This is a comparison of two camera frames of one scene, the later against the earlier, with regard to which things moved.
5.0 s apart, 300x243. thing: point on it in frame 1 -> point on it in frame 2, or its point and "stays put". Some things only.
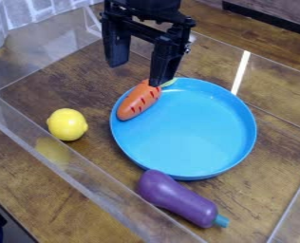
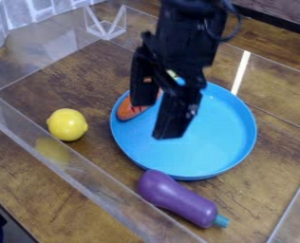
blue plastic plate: (195, 134) stays put
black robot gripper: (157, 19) -> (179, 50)
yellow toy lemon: (66, 124) stays put
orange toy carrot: (140, 99) stays put
